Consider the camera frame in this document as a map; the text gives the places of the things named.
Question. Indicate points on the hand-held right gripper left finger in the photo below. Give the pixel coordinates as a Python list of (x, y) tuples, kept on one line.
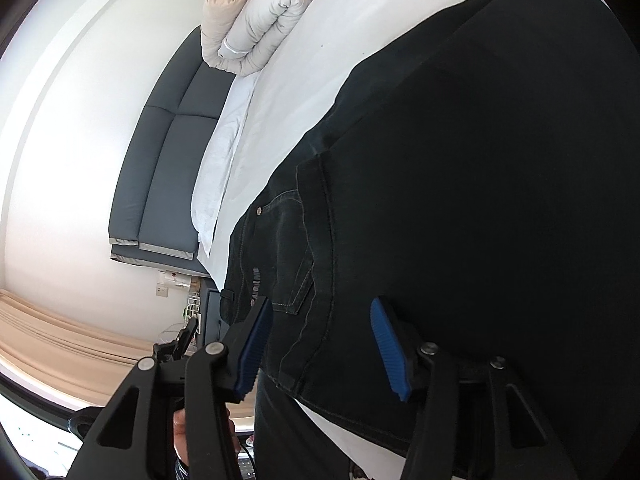
[(252, 350)]

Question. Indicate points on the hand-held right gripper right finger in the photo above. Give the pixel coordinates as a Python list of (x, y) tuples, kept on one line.
[(390, 355)]

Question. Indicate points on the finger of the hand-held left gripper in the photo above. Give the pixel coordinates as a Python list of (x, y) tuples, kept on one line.
[(182, 340)]

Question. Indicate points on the black denim pants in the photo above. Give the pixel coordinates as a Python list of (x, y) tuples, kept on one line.
[(450, 185)]

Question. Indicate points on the person's left hand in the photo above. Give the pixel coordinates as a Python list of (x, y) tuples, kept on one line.
[(180, 440)]

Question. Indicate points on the dark nightstand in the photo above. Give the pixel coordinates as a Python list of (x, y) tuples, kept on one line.
[(212, 310)]

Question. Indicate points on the beige curtain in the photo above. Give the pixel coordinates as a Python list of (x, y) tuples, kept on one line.
[(60, 340)]

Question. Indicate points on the grey padded headboard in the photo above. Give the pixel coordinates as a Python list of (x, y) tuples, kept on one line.
[(155, 175)]

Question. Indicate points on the white pillow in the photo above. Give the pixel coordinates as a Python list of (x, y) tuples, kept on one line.
[(220, 175)]

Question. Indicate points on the bed with white sheet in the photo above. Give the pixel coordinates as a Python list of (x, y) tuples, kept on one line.
[(325, 45)]

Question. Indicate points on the folded beige and white duvet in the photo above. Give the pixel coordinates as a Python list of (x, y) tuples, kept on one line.
[(255, 25)]

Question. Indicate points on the white wall socket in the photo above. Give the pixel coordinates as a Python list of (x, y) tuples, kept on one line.
[(162, 290)]

